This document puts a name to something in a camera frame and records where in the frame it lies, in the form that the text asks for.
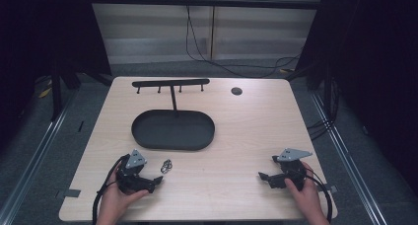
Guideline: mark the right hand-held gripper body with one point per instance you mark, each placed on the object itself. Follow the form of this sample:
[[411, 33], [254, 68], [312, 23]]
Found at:
[[292, 172]]

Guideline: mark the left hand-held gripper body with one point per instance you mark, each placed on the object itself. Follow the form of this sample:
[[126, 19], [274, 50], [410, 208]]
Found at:
[[131, 180]]

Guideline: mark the person's left hand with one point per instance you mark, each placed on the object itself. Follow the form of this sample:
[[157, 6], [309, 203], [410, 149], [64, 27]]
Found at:
[[113, 205]]

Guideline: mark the person's right hand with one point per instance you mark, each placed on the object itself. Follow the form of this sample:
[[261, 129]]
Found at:
[[310, 202]]

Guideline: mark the grey tape strip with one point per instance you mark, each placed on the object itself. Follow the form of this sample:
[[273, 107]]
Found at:
[[68, 193], [329, 188]]

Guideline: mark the black hanger stand with tray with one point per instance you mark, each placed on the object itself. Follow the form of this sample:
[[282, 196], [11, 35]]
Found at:
[[172, 131]]

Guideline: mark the short black floor tape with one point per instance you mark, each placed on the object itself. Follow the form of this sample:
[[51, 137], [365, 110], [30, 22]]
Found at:
[[81, 126]]

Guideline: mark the round black table grommet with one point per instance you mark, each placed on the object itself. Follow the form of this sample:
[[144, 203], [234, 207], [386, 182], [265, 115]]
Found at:
[[236, 91]]

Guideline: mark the yellow object on floor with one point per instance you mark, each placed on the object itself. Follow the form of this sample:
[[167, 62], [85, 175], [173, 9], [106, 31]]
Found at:
[[45, 92]]

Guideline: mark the black curtain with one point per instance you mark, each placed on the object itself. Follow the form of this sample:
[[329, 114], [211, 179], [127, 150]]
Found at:
[[371, 54], [42, 37]]

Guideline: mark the black horizontal bar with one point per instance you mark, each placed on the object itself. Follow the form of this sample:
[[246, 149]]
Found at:
[[203, 2]]

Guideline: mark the grey floor rail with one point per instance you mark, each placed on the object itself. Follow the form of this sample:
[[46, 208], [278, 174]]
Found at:
[[36, 159], [345, 156]]

